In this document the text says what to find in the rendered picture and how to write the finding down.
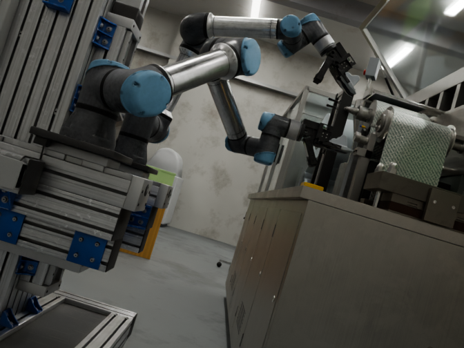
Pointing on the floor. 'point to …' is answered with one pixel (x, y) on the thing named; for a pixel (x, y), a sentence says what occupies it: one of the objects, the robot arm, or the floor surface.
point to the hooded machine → (159, 160)
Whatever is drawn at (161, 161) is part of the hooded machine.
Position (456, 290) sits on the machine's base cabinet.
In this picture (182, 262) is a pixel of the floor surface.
